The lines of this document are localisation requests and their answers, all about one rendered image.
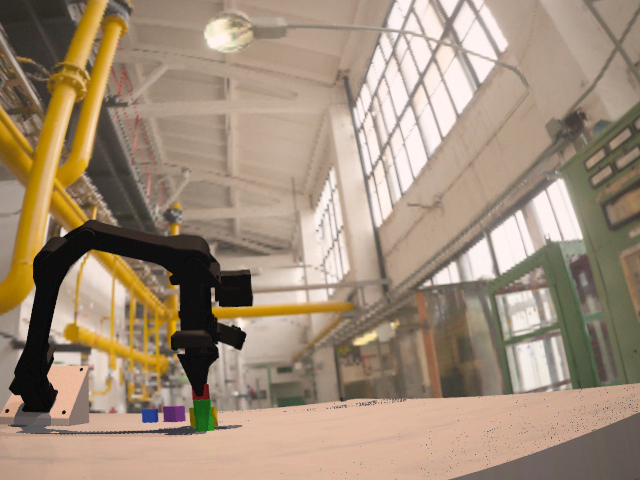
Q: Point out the green block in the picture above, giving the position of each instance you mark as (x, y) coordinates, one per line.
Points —
(202, 407)
(204, 423)

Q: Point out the purple cube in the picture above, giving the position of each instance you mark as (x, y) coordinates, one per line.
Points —
(174, 413)

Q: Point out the blue block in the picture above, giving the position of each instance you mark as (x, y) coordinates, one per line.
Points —
(150, 415)

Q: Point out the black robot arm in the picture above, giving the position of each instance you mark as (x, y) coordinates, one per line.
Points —
(187, 257)

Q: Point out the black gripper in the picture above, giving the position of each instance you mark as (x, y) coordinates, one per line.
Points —
(199, 351)

